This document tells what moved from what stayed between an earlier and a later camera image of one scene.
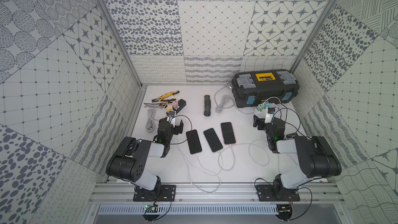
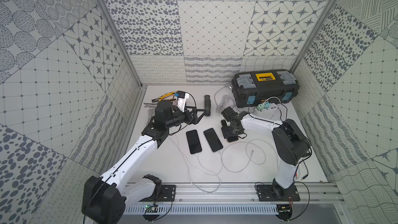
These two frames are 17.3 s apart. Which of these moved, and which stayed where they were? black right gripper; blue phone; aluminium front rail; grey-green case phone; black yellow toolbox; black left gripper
Moved: black right gripper; black left gripper
Stayed: blue phone; black yellow toolbox; grey-green case phone; aluminium front rail
